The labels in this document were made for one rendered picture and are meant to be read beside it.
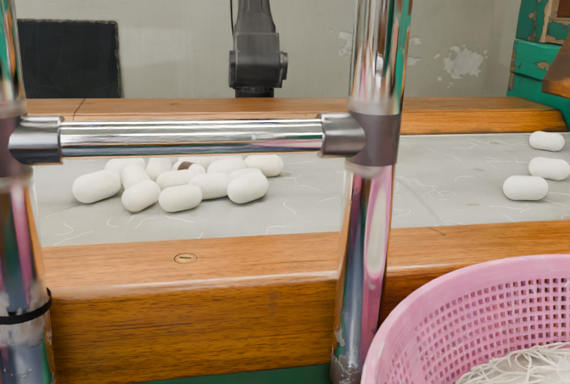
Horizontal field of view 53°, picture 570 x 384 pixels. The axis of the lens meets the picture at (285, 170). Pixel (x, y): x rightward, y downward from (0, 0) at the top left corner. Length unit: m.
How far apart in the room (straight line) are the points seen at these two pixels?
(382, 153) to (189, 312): 0.12
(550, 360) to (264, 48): 0.65
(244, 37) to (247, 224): 0.50
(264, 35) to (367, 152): 0.65
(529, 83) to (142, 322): 0.68
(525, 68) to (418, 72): 1.83
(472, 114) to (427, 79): 1.99
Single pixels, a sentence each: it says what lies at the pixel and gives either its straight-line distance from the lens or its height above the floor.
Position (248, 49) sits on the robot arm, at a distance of 0.86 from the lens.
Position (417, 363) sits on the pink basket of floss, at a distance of 0.27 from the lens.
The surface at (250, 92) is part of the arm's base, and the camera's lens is 0.88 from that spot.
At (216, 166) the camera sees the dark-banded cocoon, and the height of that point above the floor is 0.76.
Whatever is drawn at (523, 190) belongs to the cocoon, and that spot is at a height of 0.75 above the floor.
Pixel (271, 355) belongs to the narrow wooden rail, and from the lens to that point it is 0.30.
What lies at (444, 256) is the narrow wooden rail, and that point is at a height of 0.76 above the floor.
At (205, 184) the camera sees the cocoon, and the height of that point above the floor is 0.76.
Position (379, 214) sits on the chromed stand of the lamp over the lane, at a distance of 0.25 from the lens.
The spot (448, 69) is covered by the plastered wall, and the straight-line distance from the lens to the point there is 2.74.
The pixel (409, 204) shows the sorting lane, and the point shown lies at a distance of 0.46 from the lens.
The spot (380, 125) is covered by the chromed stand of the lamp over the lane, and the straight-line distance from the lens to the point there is 0.23.
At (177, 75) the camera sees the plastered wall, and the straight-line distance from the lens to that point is 2.51.
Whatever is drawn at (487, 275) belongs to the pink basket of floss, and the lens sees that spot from 0.30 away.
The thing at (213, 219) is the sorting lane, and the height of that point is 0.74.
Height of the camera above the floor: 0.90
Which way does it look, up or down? 18 degrees down
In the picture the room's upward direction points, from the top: 2 degrees clockwise
